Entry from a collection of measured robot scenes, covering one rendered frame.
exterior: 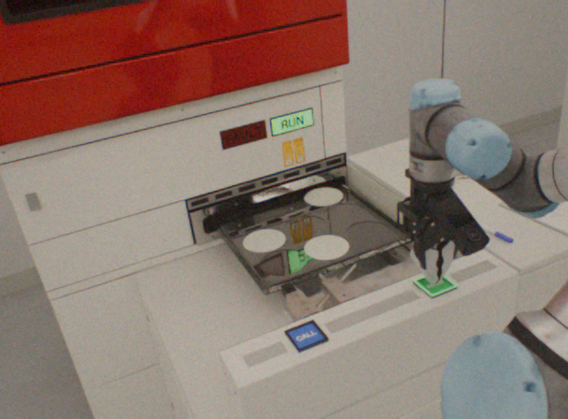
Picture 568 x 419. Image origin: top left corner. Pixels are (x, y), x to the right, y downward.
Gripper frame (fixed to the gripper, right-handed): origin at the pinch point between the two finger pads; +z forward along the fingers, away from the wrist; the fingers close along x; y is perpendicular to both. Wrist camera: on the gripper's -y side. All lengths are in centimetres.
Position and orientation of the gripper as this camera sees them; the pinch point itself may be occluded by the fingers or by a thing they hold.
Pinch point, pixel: (437, 280)
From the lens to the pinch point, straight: 107.9
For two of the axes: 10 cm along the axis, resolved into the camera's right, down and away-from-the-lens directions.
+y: -4.2, -4.1, 8.1
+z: 1.0, 8.6, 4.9
